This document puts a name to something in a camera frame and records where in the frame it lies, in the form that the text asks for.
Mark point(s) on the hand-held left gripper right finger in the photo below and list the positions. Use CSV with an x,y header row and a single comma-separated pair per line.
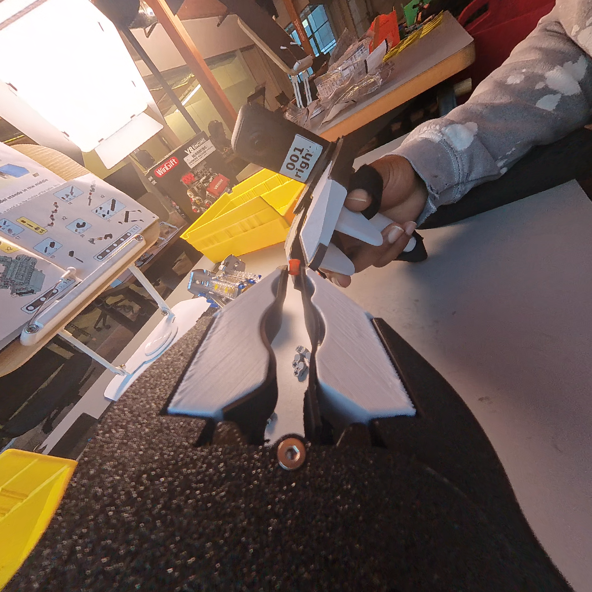
x,y
360,360

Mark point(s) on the brick engine model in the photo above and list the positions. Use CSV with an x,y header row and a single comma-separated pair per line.
x,y
222,284

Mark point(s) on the person's right hand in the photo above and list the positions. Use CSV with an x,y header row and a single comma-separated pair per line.
x,y
402,189

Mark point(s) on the orange brick bush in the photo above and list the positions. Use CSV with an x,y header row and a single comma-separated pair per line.
x,y
292,267

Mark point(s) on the instruction booklet on stand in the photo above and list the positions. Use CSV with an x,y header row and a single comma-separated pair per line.
x,y
134,370

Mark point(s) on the pile of clear plastic bags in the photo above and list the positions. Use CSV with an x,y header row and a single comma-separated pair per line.
x,y
347,78

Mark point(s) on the white lamp panel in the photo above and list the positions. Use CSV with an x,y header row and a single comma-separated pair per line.
x,y
69,78

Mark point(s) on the wooden background table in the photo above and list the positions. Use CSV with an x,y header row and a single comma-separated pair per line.
x,y
416,88

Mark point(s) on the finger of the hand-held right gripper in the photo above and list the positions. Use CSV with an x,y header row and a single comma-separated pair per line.
x,y
321,212

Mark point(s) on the dark cloth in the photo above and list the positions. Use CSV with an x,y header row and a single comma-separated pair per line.
x,y
532,180

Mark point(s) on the pile of grey connectors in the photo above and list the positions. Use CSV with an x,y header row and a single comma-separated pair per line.
x,y
300,358

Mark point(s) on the black light bar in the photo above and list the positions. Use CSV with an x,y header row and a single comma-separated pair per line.
x,y
268,37

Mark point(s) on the black printed kit box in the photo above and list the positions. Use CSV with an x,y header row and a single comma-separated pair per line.
x,y
199,157

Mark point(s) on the yellow plastic bin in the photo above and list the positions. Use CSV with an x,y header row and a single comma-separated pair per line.
x,y
277,185
27,499
231,231

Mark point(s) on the orange box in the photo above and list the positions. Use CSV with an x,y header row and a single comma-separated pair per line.
x,y
386,27

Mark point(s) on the red tote bag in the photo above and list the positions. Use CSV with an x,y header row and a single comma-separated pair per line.
x,y
499,37

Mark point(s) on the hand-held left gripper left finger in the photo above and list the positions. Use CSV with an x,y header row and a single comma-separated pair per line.
x,y
231,360

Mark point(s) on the grey desk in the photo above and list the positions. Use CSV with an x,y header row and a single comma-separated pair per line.
x,y
485,323

